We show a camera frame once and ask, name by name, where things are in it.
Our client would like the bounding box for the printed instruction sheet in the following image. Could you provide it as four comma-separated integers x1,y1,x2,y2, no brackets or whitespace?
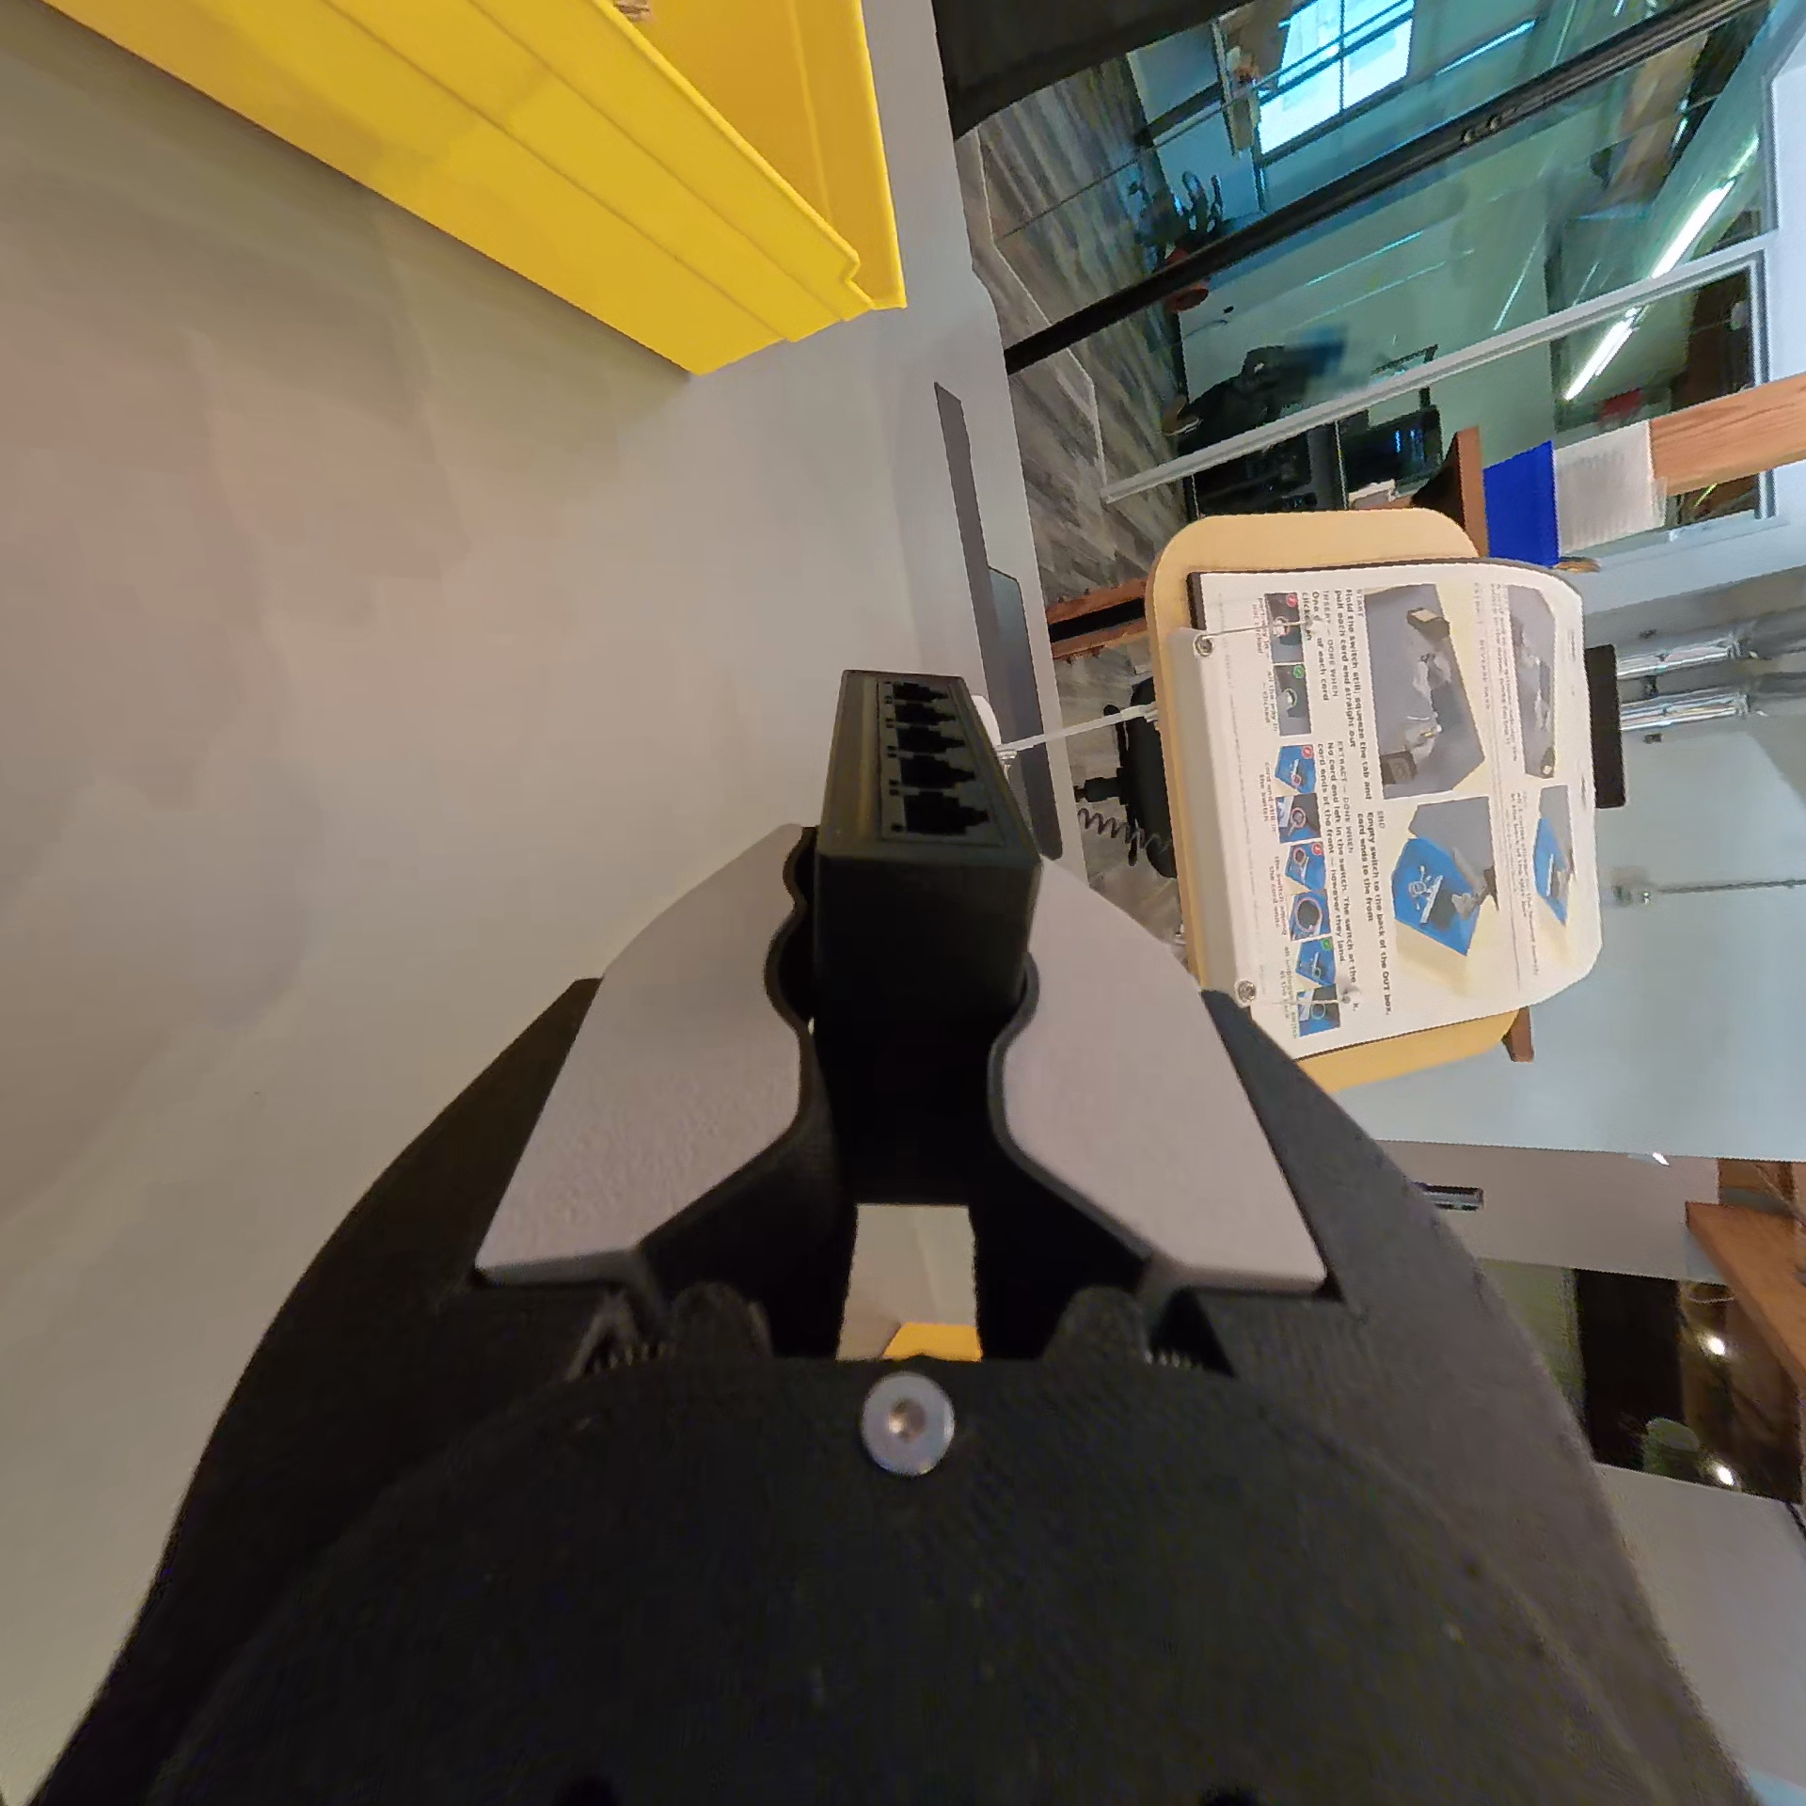
1191,564,1604,1063

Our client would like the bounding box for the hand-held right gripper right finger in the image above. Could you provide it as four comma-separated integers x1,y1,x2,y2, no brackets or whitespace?
970,874,1332,1358

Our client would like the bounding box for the light wooden board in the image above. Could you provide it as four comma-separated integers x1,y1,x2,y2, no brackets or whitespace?
1147,511,1534,1092

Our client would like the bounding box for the wooden beam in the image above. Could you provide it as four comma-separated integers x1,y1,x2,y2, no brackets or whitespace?
1644,375,1806,497

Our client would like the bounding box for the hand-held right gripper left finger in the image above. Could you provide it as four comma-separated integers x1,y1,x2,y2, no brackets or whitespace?
474,823,858,1358

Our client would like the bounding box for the grey flat panel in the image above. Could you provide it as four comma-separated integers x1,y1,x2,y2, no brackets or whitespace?
933,381,1067,862

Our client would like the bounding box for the black network switch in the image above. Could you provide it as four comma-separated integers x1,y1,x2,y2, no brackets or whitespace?
812,668,1047,1214

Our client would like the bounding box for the white cable tie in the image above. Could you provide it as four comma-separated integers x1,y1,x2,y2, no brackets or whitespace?
993,704,1162,757

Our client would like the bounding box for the yellow plastic bin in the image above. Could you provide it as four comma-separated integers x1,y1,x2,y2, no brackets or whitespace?
44,0,908,376

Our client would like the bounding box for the blue panel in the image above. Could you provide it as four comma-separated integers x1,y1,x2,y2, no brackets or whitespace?
1481,441,1558,564

